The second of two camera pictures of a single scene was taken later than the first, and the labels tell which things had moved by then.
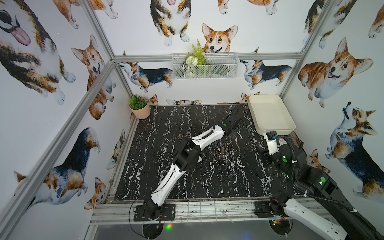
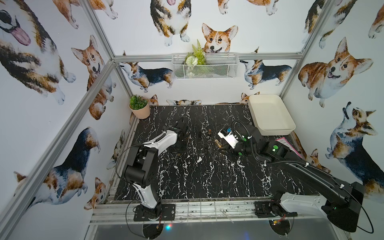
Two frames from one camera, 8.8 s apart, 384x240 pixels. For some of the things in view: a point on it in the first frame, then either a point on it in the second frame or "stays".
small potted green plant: x=139 y=106 stays
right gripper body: x=275 y=160 to x=241 y=149
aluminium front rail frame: x=120 y=211 stays
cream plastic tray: x=269 y=113 stays
